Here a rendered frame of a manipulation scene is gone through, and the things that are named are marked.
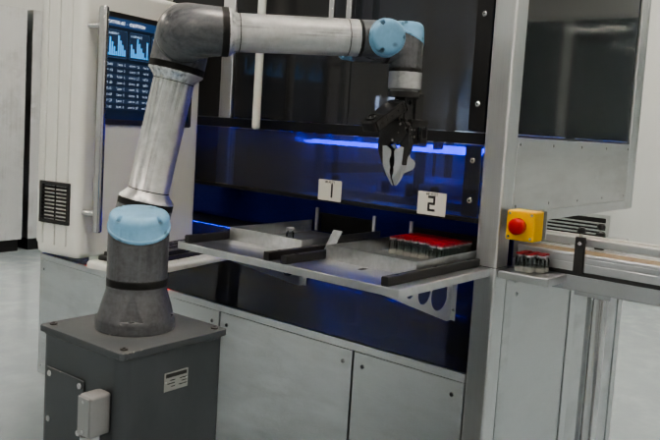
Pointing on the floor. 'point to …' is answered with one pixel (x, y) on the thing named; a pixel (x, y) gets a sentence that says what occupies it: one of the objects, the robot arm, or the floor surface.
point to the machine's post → (497, 188)
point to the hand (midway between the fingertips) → (392, 180)
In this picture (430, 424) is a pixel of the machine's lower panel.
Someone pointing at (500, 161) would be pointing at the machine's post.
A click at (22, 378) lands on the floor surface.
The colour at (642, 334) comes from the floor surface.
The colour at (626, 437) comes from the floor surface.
